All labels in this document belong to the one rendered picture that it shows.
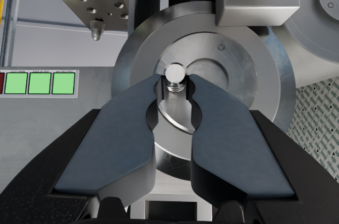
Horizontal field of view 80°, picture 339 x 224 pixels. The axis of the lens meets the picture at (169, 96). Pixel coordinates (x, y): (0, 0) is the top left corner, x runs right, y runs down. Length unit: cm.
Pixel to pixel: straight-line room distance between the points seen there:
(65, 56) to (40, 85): 141
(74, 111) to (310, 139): 48
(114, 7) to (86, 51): 149
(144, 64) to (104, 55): 179
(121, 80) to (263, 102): 11
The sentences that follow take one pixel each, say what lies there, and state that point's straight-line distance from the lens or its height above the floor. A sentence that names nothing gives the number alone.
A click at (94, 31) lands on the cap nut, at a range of 56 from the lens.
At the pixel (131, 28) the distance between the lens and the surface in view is 19.
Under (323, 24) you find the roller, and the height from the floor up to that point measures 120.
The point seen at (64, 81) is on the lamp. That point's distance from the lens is 56.
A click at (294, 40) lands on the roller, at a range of 19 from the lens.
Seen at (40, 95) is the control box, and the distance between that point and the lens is 59.
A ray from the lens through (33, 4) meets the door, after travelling 225.
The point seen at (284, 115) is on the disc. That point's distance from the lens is 18.
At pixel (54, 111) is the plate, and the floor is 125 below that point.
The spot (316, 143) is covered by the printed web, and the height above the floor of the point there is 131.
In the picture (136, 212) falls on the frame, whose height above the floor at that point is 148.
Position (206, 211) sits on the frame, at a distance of 53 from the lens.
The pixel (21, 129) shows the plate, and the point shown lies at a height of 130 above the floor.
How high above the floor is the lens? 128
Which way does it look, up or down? 7 degrees down
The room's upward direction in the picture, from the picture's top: 179 degrees counter-clockwise
